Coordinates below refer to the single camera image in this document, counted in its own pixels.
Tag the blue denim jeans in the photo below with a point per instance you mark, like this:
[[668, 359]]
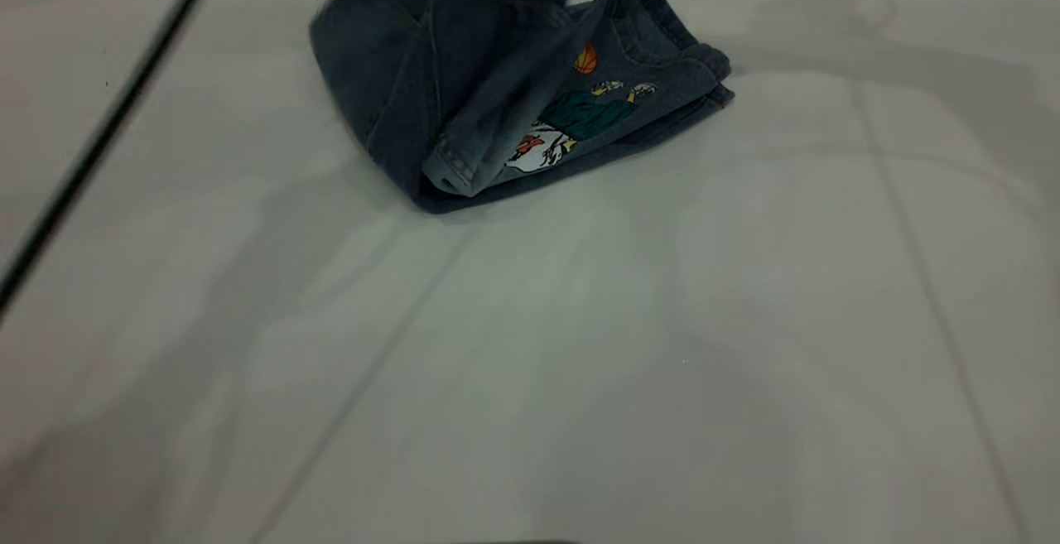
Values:
[[464, 89]]

